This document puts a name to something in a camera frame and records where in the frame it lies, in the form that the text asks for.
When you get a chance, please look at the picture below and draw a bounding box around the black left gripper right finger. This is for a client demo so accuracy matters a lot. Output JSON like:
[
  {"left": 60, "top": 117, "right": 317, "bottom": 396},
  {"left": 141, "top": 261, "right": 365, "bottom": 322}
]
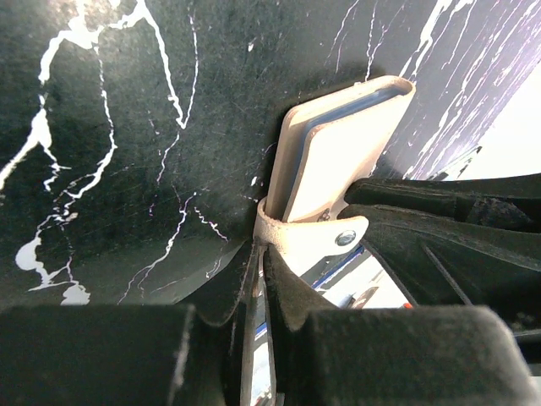
[{"left": 262, "top": 247, "right": 533, "bottom": 405}]

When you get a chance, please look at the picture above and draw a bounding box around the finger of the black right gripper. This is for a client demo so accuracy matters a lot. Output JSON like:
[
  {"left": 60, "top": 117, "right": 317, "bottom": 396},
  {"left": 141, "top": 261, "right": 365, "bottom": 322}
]
[{"left": 344, "top": 174, "right": 540, "bottom": 330}]

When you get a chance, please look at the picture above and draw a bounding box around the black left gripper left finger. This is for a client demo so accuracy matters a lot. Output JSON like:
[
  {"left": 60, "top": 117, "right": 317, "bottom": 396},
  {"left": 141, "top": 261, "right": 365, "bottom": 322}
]
[{"left": 1, "top": 241, "right": 259, "bottom": 405}]

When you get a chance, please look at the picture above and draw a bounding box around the cream leather card holder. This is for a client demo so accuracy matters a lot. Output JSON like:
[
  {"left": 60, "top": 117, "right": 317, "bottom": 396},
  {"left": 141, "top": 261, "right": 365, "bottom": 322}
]
[{"left": 254, "top": 75, "right": 416, "bottom": 276}]

